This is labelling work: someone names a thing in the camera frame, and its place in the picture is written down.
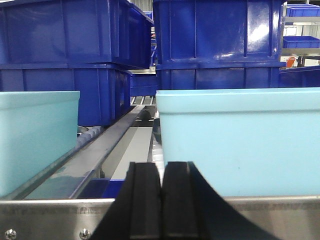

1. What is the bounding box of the dark blue crate upper right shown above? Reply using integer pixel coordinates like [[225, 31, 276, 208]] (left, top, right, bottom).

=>
[[153, 0, 284, 65]]

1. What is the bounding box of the stainless steel shelf front rail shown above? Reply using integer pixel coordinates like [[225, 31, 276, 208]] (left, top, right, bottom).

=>
[[0, 195, 320, 240]]

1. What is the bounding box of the steel shelf divider rail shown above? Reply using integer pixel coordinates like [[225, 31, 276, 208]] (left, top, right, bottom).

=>
[[1, 105, 145, 201]]

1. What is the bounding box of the dark blue crate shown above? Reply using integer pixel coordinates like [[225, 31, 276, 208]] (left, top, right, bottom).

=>
[[155, 62, 285, 90], [153, 0, 284, 65], [0, 0, 152, 70], [0, 62, 133, 127]]

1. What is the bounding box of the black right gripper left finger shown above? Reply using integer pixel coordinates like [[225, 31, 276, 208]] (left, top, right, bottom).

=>
[[90, 162, 161, 240]]

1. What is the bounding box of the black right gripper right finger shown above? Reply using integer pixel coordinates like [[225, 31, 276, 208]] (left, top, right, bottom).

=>
[[161, 162, 258, 240]]

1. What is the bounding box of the background metal shelf rack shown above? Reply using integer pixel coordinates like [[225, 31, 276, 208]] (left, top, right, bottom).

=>
[[281, 0, 320, 68]]

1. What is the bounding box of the light blue bin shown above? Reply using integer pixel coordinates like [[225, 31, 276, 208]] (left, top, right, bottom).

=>
[[156, 87, 320, 197], [0, 91, 80, 197]]

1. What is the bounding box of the background blue bin top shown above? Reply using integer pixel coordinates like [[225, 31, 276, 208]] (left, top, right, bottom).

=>
[[286, 5, 320, 17]]

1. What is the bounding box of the background blue bin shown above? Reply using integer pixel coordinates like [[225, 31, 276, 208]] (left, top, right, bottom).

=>
[[283, 36, 320, 49], [286, 5, 320, 17]]

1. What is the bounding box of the dark blue crate upper left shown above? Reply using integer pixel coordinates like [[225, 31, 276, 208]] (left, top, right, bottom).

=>
[[0, 0, 152, 70]]

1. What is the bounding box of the dark blue crate lower right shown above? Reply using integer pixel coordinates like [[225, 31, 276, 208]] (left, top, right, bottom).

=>
[[155, 62, 285, 90]]

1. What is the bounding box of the background blue bin middle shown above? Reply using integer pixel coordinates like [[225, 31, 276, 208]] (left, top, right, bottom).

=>
[[283, 36, 320, 49]]

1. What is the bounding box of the dark blue crate lower left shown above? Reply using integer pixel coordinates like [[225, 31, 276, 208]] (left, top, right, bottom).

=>
[[0, 62, 133, 127]]

